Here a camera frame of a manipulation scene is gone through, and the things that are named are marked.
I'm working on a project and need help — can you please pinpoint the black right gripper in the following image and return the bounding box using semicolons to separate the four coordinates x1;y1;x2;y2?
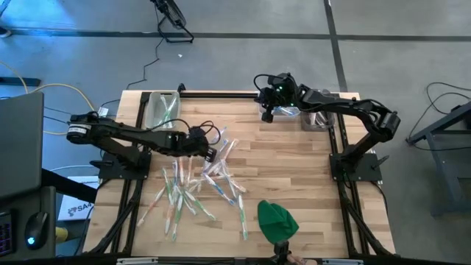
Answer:
255;72;297;124

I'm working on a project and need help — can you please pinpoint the clear plastic bin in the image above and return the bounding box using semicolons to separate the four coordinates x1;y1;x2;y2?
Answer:
257;90;303;122

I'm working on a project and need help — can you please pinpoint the smoky grey plastic bin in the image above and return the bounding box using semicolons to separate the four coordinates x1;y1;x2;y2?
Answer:
300;90;336;133

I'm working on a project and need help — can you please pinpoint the frosted white plastic bin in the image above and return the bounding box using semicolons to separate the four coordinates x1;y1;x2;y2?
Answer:
146;91;181;130

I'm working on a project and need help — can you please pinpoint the green cloth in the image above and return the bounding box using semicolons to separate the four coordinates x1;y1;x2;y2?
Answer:
256;199;300;247

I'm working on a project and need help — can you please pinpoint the black diagonal stand bar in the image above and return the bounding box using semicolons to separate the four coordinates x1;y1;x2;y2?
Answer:
40;168;99;204

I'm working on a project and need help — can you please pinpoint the black grabber tool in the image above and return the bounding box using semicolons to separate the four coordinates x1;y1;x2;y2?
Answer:
272;238;291;265

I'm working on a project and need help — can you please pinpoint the white printed cardboard box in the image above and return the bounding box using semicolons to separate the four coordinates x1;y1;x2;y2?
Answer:
57;175;99;222

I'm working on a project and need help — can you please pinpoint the person's hand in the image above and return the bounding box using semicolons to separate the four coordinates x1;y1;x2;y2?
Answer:
286;252;308;265

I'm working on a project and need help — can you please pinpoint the yellow plug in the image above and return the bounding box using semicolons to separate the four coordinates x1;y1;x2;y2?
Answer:
54;226;74;244

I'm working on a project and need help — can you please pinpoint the dark grey monitor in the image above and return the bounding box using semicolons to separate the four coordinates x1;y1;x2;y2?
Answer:
0;91;45;202

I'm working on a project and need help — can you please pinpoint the grey metal table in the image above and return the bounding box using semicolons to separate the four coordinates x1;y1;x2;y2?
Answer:
406;101;471;216

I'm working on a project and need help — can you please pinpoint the black computer mouse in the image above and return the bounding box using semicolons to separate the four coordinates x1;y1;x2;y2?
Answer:
24;211;49;252

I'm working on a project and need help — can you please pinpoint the black floor bar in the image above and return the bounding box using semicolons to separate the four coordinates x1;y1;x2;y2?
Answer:
0;76;41;88

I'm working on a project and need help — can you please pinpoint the dark operator desk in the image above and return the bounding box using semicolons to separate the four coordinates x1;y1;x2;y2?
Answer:
0;185;57;261

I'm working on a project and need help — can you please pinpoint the backlit keyboard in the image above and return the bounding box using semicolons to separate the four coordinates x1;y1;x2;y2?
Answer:
0;209;16;258

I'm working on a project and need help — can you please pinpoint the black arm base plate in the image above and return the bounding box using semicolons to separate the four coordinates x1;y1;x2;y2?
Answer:
90;150;152;181
329;152;390;182

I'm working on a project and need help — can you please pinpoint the black floor cable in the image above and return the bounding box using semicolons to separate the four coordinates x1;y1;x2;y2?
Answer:
411;81;471;138
126;36;166;91

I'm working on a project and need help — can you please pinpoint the black table frame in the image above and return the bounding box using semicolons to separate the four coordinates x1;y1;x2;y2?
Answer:
82;90;397;258

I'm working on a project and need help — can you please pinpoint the silver bracket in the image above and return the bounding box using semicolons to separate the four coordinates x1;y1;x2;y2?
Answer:
322;258;364;265
116;257;160;265

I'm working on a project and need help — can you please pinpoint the yellow cable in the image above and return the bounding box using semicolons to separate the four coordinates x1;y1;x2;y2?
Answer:
0;60;97;136

